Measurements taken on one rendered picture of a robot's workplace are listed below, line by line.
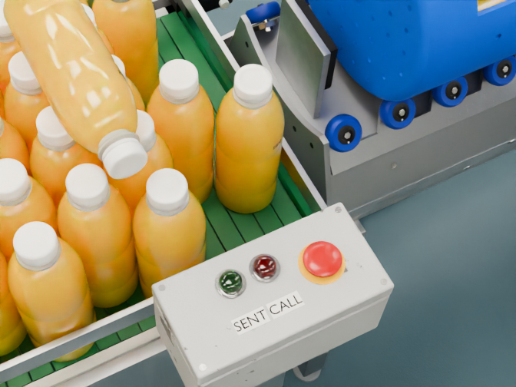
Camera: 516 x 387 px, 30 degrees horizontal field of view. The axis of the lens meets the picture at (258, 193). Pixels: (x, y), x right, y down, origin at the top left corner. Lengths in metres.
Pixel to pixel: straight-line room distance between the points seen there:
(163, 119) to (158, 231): 0.13
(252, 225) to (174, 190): 0.25
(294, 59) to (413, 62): 0.19
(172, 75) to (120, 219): 0.15
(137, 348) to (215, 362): 0.24
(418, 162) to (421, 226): 0.97
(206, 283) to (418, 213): 1.38
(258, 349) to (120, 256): 0.21
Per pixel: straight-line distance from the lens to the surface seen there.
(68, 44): 0.92
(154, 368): 1.11
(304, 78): 1.16
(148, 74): 1.16
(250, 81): 0.97
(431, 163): 1.26
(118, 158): 0.87
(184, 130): 1.00
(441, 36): 1.01
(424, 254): 2.17
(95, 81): 0.89
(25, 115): 1.02
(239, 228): 1.13
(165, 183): 0.91
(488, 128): 1.29
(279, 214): 1.14
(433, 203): 2.24
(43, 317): 0.96
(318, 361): 1.93
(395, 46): 1.06
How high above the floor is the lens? 1.90
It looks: 60 degrees down
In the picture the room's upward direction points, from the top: 6 degrees clockwise
